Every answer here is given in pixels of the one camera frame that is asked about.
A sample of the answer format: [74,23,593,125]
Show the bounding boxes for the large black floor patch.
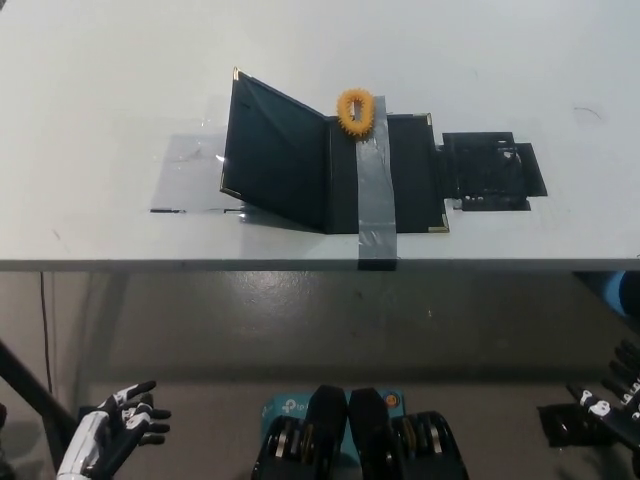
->
[537,399,617,448]

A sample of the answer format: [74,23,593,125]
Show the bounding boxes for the orange spiky ring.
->
[335,88,377,139]

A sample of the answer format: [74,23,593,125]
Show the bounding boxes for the black tape patch on desk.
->
[437,130,550,212]

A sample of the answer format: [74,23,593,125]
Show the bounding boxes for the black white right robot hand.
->
[566,339,640,451]

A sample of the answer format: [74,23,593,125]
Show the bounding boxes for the blue object under desk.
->
[601,272,630,317]

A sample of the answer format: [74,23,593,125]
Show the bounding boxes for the black USC diary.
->
[219,66,450,236]

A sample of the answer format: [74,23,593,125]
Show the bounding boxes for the thin black cable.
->
[40,272,54,396]

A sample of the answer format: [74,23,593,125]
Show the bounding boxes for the grey duct tape strip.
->
[353,93,400,274]

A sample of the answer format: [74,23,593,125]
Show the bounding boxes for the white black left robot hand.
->
[56,380,173,479]

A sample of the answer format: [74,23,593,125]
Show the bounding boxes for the black slanted stand bar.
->
[0,339,84,436]

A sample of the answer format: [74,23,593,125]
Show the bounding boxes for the teal TP-Link box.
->
[260,387,407,466]

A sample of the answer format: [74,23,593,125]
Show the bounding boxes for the clear plastic tape sheet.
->
[149,94,251,215]

